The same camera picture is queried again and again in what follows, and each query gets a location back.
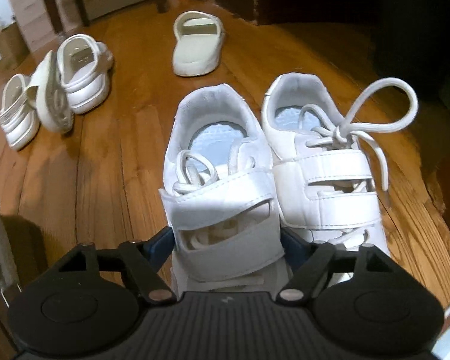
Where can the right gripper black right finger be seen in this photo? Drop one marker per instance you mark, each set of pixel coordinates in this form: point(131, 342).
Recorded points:
point(309, 263)

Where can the white clog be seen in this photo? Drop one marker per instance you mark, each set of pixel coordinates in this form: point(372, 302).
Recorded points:
point(18, 118)
point(84, 65)

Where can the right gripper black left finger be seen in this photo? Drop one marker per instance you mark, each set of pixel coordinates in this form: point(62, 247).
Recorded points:
point(142, 261)

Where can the cream slide sandal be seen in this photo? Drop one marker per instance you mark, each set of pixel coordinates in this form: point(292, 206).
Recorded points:
point(199, 39)
point(46, 95)

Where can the dark wooden shelf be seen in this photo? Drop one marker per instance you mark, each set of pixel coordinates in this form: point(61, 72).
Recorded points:
point(253, 11)

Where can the cardboard box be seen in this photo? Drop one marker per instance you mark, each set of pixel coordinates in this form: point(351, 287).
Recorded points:
point(34, 22)

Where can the white velcro sneaker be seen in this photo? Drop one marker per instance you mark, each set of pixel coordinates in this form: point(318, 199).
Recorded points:
point(219, 197)
point(325, 187)

